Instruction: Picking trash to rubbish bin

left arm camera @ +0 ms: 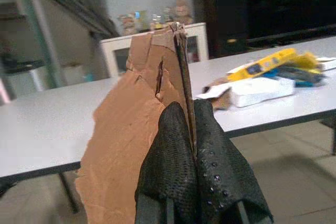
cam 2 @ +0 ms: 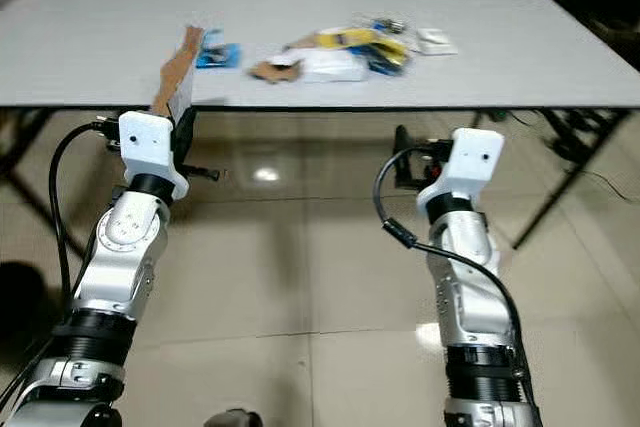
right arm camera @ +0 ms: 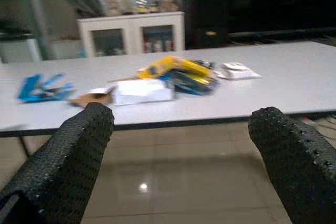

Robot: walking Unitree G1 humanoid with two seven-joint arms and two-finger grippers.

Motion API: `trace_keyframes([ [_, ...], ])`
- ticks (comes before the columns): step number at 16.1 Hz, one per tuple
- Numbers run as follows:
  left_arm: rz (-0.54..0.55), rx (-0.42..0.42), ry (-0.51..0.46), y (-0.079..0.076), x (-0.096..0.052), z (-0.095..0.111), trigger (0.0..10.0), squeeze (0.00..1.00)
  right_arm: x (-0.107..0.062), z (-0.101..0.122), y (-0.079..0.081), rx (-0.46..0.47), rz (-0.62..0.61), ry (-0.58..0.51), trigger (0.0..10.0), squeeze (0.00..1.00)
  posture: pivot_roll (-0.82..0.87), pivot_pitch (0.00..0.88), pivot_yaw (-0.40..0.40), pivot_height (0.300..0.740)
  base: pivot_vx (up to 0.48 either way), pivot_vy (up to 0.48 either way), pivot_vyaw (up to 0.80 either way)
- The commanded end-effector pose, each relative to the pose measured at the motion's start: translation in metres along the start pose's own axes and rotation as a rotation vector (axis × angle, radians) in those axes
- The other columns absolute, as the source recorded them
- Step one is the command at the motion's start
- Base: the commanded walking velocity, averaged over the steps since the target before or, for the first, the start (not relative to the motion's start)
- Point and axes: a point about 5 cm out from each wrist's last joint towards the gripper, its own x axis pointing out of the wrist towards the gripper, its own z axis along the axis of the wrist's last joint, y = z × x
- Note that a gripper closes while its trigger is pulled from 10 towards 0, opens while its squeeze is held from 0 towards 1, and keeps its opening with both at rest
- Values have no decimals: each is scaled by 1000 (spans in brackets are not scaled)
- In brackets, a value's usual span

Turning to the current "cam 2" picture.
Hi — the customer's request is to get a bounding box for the yellow carton box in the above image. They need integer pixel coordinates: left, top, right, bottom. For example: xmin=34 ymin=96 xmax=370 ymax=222
xmin=310 ymin=27 xmax=408 ymax=54

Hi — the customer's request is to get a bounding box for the black rubbish bin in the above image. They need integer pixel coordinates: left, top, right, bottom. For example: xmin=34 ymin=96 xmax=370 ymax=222
xmin=0 ymin=260 xmax=51 ymax=348

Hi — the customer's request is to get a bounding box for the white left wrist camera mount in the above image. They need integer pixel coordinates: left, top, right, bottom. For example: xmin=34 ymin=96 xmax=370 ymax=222
xmin=118 ymin=110 xmax=189 ymax=198

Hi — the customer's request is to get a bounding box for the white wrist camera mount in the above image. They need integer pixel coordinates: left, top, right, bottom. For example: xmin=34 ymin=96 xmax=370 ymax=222
xmin=418 ymin=128 xmax=504 ymax=210
xmin=118 ymin=110 xmax=189 ymax=198

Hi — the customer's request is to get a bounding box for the small white packet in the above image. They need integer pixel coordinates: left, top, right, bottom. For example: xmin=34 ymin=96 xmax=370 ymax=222
xmin=407 ymin=27 xmax=458 ymax=56

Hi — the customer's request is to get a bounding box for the white foam tray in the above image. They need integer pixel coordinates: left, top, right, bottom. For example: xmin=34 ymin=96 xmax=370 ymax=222
xmin=295 ymin=49 xmax=369 ymax=83

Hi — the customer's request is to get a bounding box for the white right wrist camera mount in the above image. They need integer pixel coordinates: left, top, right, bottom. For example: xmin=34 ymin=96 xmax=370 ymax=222
xmin=418 ymin=128 xmax=504 ymax=210

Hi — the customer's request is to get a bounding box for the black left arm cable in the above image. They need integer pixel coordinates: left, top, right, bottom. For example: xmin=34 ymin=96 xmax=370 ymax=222
xmin=50 ymin=119 xmax=126 ymax=308

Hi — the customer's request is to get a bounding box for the brown cardboard box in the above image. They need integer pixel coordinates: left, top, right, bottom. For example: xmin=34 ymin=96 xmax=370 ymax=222
xmin=152 ymin=24 xmax=206 ymax=118

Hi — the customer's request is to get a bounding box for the brown torn cardboard scrap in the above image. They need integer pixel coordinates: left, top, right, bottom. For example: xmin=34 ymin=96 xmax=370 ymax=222
xmin=248 ymin=57 xmax=303 ymax=84

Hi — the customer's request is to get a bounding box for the white table with black legs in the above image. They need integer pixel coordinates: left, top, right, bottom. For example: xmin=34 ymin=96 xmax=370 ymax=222
xmin=0 ymin=0 xmax=640 ymax=248

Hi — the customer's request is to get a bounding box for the blue crumpled snack wrapper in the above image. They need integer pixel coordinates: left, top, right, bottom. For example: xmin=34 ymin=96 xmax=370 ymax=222
xmin=198 ymin=29 xmax=241 ymax=70

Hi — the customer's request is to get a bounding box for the clear crumpled plastic wrapper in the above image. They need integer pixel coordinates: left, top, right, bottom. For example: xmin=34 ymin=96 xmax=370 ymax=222
xmin=355 ymin=15 xmax=408 ymax=35

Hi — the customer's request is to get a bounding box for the blue yellow plastic packet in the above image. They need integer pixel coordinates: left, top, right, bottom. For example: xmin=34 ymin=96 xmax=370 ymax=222
xmin=365 ymin=42 xmax=408 ymax=76

